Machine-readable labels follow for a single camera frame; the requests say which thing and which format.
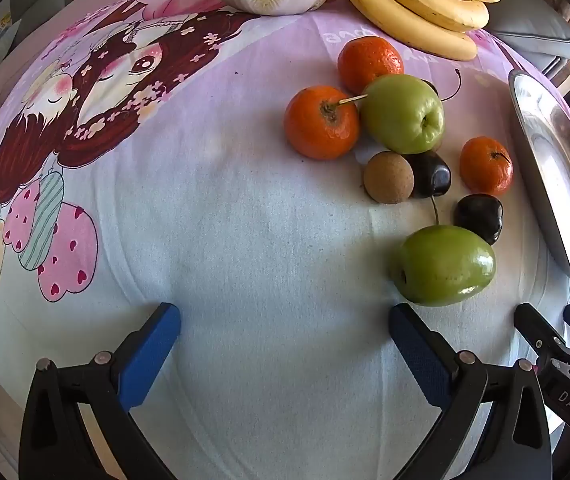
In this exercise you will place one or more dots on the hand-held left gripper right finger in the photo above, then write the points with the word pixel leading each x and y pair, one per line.
pixel 417 355

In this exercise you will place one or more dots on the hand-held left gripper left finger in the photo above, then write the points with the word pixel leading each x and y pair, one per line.
pixel 150 355

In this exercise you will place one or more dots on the green apple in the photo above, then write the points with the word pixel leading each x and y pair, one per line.
pixel 444 266
pixel 400 115

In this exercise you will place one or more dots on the round metal plate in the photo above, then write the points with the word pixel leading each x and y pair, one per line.
pixel 555 175

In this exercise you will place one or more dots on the small tangerine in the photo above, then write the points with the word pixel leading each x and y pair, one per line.
pixel 486 167

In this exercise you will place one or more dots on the brown longan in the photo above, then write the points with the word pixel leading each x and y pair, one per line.
pixel 388 177

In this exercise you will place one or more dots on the tangerine with stem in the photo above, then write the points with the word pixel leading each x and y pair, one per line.
pixel 317 127

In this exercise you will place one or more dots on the large tangerine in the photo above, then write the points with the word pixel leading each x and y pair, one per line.
pixel 365 60

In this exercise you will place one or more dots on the printed cartoon blanket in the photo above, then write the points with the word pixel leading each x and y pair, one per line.
pixel 245 260

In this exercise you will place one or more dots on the grey pillow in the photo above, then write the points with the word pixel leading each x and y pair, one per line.
pixel 530 30

